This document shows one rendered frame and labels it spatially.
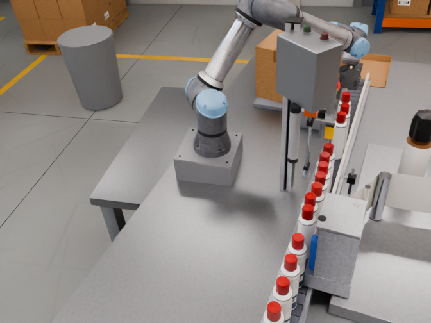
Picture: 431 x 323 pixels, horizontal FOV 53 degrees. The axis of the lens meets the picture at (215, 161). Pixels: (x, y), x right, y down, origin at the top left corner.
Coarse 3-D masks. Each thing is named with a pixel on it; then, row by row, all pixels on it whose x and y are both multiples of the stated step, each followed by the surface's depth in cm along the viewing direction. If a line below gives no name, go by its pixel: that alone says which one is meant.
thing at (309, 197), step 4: (308, 192) 128; (312, 192) 128; (308, 196) 127; (312, 196) 127; (308, 200) 126; (312, 200) 126; (304, 204) 130; (312, 204) 127; (316, 204) 130; (316, 208) 129; (300, 212) 133; (316, 212) 129; (316, 216) 130
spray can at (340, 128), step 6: (342, 114) 159; (336, 120) 162; (342, 120) 160; (336, 126) 161; (342, 126) 161; (336, 132) 163; (342, 132) 162; (336, 138) 165; (342, 138) 164; (336, 144) 166; (342, 144) 166; (336, 150) 168; (342, 150) 169; (336, 156) 170
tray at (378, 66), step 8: (368, 56) 244; (376, 56) 242; (384, 56) 241; (344, 64) 243; (368, 64) 241; (376, 64) 240; (384, 64) 240; (368, 72) 234; (376, 72) 233; (384, 72) 232; (376, 80) 227; (384, 80) 226
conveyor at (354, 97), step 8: (360, 80) 219; (360, 88) 212; (352, 96) 207; (352, 104) 202; (352, 112) 196; (352, 120) 191; (336, 160) 171; (336, 168) 167; (336, 176) 163; (304, 288) 126; (304, 296) 124; (296, 312) 120; (296, 320) 119
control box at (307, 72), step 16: (288, 32) 125; (288, 48) 122; (304, 48) 116; (320, 48) 115; (336, 48) 116; (288, 64) 125; (304, 64) 119; (320, 64) 116; (336, 64) 119; (288, 80) 128; (304, 80) 122; (320, 80) 119; (336, 80) 123; (288, 96) 131; (304, 96) 124; (320, 96) 123
